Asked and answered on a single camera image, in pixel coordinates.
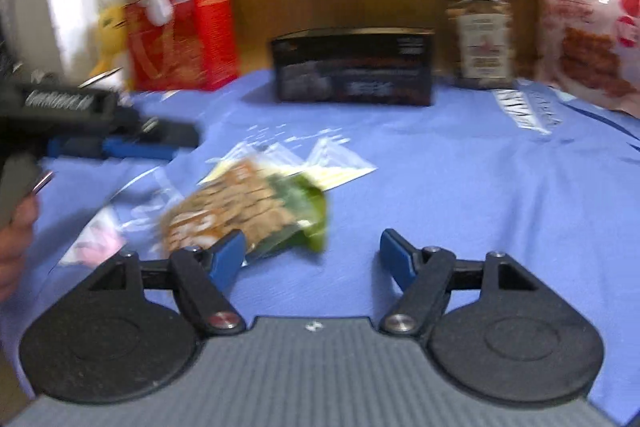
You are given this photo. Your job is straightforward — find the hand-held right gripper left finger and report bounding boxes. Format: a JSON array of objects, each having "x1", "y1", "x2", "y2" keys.
[{"x1": 75, "y1": 229, "x2": 247, "y2": 337}]

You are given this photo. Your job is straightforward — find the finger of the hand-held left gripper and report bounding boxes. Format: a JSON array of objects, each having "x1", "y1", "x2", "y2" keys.
[
  {"x1": 47, "y1": 136, "x2": 179, "y2": 162},
  {"x1": 113, "y1": 107, "x2": 201, "y2": 148}
]

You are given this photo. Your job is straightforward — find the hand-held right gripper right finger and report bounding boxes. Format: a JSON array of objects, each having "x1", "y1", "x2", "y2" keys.
[{"x1": 379, "y1": 228, "x2": 548, "y2": 337}]

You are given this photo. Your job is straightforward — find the clear pastry snack packet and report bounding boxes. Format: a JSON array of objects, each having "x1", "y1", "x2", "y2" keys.
[{"x1": 159, "y1": 156, "x2": 329, "y2": 259}]

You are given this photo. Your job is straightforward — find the pink snack packet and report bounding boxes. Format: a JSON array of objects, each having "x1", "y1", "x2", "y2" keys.
[{"x1": 59, "y1": 206, "x2": 127, "y2": 267}]

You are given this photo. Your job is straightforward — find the black printed cardboard box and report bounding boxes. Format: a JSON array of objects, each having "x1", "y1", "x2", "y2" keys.
[{"x1": 271, "y1": 28, "x2": 435, "y2": 106}]

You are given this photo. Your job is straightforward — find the person's left hand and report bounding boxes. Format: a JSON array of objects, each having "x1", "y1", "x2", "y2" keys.
[{"x1": 0, "y1": 196, "x2": 41, "y2": 303}]

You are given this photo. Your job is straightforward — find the yellow plush duck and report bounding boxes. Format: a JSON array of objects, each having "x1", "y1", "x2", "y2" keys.
[{"x1": 89, "y1": 4, "x2": 129, "y2": 78}]

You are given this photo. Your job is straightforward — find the red gift box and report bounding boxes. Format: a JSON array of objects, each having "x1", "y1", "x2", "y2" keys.
[{"x1": 124, "y1": 0, "x2": 239, "y2": 92}]

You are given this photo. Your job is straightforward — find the blue printed blanket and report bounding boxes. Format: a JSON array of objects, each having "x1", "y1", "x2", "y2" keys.
[{"x1": 0, "y1": 67, "x2": 640, "y2": 425}]

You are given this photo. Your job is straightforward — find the clear nut jar gold lid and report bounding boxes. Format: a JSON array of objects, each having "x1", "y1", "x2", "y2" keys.
[{"x1": 446, "y1": 0, "x2": 517, "y2": 90}]

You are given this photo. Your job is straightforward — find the large pink snack bag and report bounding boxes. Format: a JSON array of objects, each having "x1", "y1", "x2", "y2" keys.
[{"x1": 522, "y1": 0, "x2": 640, "y2": 118}]

